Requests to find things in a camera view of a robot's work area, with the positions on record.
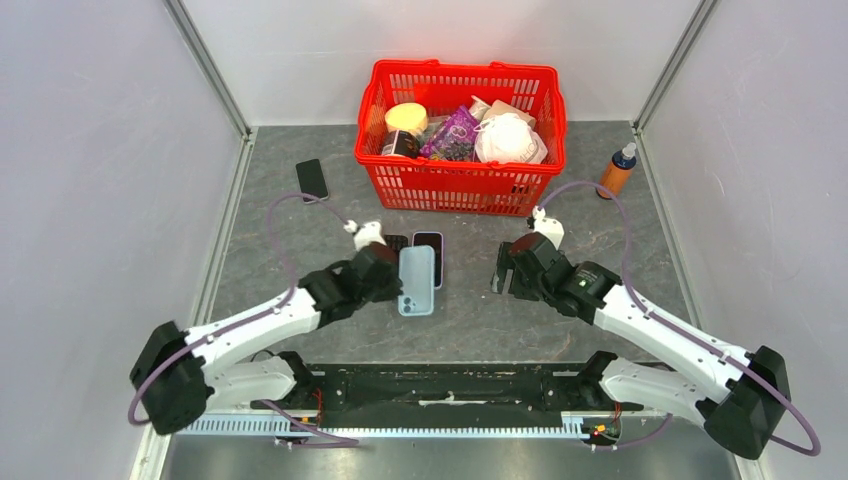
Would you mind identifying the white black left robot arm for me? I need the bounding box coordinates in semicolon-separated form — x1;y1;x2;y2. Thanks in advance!
128;242;402;435

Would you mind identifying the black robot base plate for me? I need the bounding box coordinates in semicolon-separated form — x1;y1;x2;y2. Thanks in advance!
275;363;615;429

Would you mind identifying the red plastic shopping basket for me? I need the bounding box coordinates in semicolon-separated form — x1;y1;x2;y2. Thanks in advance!
354;59;567;216

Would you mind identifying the lilac phone case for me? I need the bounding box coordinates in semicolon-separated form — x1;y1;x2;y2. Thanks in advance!
411;230;446;291

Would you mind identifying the purple snack bag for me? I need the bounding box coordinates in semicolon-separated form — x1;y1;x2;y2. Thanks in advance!
420;105;480;161

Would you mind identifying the light blue phone case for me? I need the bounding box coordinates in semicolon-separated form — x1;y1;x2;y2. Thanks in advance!
397;245;435;317

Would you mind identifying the black jar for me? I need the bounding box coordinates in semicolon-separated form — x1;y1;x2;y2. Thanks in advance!
380;130;420;159

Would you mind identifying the orange spray bottle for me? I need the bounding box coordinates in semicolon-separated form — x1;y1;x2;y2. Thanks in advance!
599;142;637;196

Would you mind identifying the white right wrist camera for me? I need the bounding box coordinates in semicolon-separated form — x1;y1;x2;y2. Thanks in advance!
528;206;565;249

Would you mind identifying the black phone case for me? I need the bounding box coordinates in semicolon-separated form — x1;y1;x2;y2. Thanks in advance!
384;234;410;255

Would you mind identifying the brown paper package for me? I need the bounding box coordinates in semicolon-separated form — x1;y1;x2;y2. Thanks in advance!
483;100;536;129

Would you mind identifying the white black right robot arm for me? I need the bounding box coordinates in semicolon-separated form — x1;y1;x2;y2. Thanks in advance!
492;232;791;460

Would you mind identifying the white slotted cable duct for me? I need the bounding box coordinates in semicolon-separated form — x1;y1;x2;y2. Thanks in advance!
173;414;588;439

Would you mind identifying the white plastic bag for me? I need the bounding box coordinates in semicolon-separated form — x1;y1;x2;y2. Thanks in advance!
474;113;548;164

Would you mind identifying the yellow lidded round tub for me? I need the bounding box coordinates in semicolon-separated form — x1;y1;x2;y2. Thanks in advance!
384;102;429;136

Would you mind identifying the small black smartphone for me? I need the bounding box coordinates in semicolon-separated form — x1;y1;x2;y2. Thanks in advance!
295;158;329;204

